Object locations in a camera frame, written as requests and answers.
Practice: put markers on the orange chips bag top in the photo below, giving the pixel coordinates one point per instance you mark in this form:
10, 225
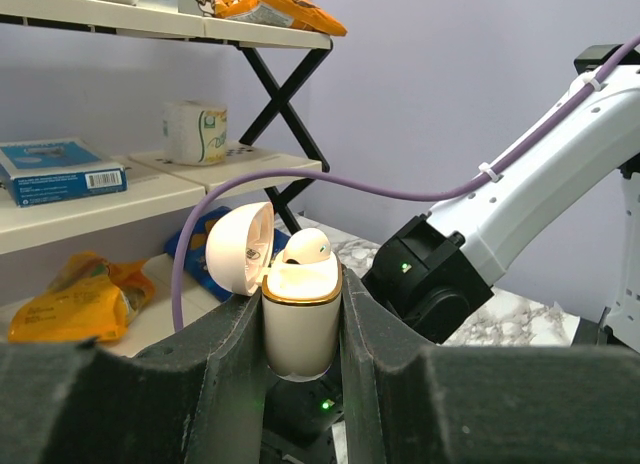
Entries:
292, 14

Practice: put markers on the orange snack bag bottom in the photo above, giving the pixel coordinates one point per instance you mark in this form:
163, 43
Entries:
90, 297

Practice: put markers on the beige earbud charging case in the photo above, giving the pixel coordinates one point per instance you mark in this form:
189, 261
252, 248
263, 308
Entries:
300, 303

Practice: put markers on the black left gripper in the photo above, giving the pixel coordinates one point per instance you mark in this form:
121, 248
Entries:
298, 419

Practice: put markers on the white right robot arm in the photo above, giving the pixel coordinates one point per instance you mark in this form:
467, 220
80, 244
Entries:
440, 267

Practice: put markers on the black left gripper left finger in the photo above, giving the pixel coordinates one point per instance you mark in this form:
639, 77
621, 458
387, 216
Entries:
194, 397

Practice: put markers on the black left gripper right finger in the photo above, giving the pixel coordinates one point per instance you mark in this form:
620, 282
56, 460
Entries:
407, 400

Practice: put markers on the blue box middle shelf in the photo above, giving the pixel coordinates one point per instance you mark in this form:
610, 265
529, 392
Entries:
57, 170

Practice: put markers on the beige wireless earbud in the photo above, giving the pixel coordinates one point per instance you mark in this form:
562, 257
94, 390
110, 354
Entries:
307, 246

